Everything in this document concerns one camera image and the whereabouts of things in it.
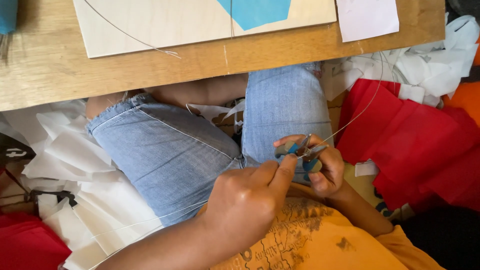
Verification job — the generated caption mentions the person's right hand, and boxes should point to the person's right hand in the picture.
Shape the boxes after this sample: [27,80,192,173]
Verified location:
[274,134,346,199]

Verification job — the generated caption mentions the person's left hand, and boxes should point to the person's left hand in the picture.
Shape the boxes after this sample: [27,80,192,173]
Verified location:
[204,154,299,251]

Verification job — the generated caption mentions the blue grey handled pliers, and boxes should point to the blue grey handled pliers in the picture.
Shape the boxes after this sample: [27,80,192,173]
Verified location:
[274,134,329,183]

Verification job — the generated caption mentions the yellow printed shirt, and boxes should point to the yellow printed shirt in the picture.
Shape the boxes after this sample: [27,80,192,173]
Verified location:
[196,181,446,270]

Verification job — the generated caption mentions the red tissue paper sheets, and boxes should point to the red tissue paper sheets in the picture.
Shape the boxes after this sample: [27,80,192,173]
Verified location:
[334,78,480,213]
[0,212,73,270]

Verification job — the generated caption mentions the blue denim shorts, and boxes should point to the blue denim shorts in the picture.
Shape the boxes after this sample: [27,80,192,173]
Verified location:
[85,61,335,228]

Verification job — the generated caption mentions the person's bare leg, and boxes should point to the person's bare leg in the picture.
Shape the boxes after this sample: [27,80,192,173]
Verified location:
[85,73,249,121]

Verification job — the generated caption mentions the heap of white paper scraps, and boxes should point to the heap of white paper scraps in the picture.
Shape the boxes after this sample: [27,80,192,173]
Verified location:
[322,13,480,109]
[0,98,166,270]

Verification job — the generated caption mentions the orange paper sheet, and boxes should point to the orange paper sheet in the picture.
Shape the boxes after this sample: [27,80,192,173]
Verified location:
[442,35,480,126]

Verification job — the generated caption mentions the white paper sheet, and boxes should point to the white paper sheet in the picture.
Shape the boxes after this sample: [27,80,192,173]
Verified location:
[336,0,400,43]

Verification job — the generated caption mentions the blue paper piece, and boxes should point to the blue paper piece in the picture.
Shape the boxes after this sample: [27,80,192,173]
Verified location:
[216,0,292,32]

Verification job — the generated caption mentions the light plywood board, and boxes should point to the light plywood board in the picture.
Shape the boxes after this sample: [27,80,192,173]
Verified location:
[73,0,338,59]

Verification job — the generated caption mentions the black bag with white print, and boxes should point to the black bag with white print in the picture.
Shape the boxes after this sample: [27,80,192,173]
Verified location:
[0,132,37,167]

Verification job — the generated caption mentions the blue cloth item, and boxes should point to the blue cloth item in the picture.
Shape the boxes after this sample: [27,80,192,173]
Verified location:
[0,0,19,35]

